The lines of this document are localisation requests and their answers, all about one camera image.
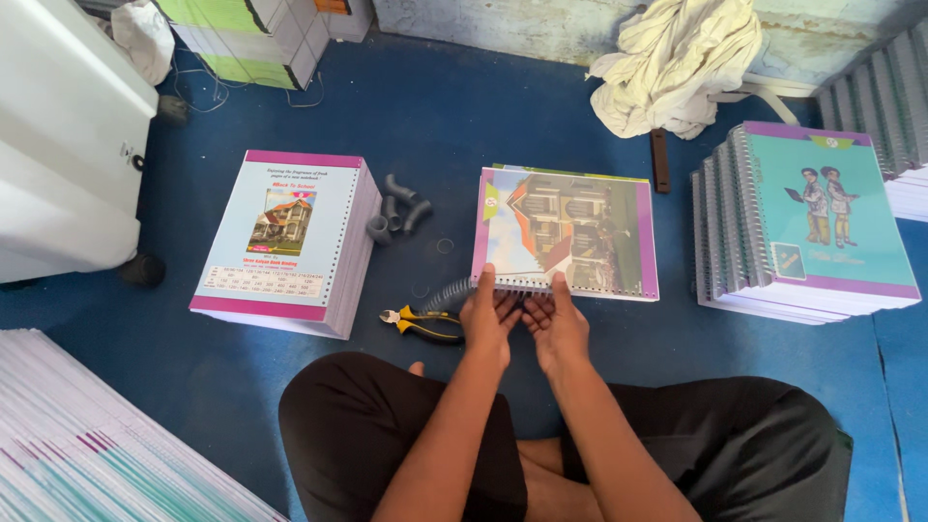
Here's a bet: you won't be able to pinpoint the person's black trousers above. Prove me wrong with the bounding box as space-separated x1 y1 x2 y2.
278 352 854 522

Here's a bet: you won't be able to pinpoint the stack of spiral bound notebooks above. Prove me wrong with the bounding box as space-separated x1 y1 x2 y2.
689 121 922 325

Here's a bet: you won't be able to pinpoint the grey spiral binding coil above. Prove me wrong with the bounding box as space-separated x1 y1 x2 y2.
420 276 524 315

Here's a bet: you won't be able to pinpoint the white machine cabinet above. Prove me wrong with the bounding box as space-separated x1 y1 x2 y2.
0 0 167 287

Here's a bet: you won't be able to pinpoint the yellow black cutting pliers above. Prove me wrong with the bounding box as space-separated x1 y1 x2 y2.
379 305 466 345

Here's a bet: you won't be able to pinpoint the white plastic chair leg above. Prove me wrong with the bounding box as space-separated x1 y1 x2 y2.
714 71 820 127

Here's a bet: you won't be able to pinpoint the cream crumpled cloth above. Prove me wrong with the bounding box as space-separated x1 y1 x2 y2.
586 0 763 140

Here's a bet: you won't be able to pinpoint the person's right hand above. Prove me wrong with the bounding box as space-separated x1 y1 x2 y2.
521 271 592 378

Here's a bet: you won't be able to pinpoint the pile of loose printed sheets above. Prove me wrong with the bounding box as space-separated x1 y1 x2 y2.
0 328 290 522

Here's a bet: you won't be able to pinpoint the house cover notebook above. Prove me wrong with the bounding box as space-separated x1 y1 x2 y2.
470 164 660 302

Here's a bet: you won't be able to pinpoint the stack of unbound notebooks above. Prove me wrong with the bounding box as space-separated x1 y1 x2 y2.
189 150 382 341

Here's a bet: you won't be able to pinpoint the dark wooden stick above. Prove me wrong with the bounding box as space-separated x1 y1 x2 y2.
650 128 671 194

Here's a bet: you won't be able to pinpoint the white plastic bag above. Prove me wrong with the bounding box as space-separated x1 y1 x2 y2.
110 0 175 87

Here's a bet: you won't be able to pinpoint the row of bound notebooks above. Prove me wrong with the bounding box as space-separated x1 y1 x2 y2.
816 20 928 223

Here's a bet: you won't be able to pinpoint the person's left hand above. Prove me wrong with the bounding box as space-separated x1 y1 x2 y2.
459 263 523 370

